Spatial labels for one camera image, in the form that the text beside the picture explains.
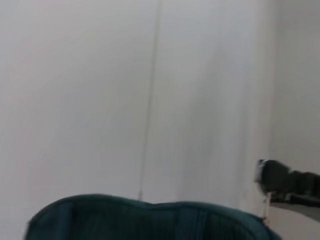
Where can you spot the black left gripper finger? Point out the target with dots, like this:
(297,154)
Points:
(280,180)

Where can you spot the dark teal fabric lunch bag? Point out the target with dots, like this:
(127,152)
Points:
(150,222)

